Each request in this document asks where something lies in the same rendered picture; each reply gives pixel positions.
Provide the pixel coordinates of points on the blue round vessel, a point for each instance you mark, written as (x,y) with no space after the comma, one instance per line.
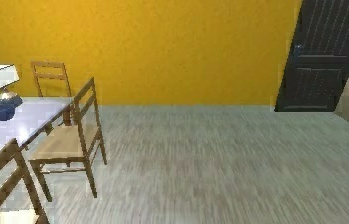
(2,112)

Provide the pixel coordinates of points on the dark grey room door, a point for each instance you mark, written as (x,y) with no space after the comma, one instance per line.
(318,66)

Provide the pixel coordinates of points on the wooden slat-back chair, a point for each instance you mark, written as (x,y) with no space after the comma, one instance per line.
(65,141)
(5,173)
(50,76)

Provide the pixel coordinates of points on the white glass-top dining table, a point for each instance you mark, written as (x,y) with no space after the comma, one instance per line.
(22,116)

